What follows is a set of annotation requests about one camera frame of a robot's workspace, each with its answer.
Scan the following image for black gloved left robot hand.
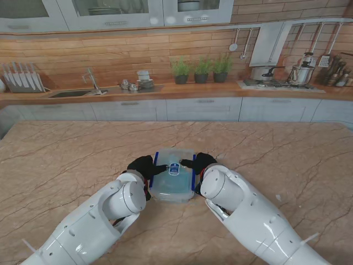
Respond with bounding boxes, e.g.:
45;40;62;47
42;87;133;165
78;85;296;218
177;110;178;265
126;155;170;187

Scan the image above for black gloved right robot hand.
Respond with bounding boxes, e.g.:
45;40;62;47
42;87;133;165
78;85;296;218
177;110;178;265
180;152;219;179

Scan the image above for red black left arm cable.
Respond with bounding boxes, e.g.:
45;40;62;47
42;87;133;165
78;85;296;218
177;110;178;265
114;178;152;225

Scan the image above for clear plastic crate blue clips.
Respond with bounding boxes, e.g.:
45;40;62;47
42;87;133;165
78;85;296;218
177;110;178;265
148;147;198;205

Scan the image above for printed kitchen backdrop banner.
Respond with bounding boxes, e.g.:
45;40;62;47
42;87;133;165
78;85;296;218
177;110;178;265
0;0;353;140

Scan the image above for clear plastic crate lid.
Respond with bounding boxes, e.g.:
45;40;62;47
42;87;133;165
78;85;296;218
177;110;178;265
153;148;195;200

